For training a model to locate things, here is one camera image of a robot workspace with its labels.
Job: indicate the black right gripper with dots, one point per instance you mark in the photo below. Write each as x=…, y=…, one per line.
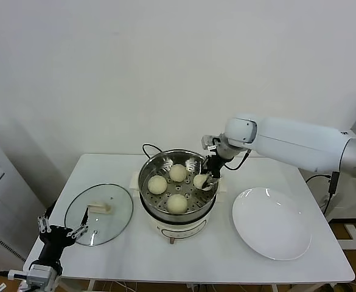
x=214, y=166

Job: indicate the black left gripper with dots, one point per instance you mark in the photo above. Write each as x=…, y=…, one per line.
x=56, y=237

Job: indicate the white steamed baozi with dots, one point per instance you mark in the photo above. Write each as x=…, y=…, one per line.
x=199, y=181
x=177, y=203
x=157, y=184
x=177, y=172

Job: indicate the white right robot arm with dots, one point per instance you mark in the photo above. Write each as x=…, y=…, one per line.
x=287, y=143

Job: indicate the perforated steel steamer basket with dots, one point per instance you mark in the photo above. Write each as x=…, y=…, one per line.
x=208, y=202

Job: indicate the cream electric steamer pot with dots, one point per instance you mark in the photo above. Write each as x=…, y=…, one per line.
x=180, y=226

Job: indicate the white table leg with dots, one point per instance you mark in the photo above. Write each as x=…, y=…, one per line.
x=274, y=288
x=90, y=286

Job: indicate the grey metal cabinet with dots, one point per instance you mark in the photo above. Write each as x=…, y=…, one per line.
x=1, y=197

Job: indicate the white round plate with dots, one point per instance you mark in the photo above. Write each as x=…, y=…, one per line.
x=272, y=223

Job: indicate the dark rectangular adapter box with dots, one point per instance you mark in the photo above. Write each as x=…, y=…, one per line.
x=333, y=182

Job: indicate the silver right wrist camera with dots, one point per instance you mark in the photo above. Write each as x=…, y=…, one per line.
x=208, y=141

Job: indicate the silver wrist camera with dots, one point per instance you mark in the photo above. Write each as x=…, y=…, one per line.
x=40, y=273
x=208, y=141

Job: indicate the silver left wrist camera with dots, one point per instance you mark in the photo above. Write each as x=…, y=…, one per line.
x=40, y=273

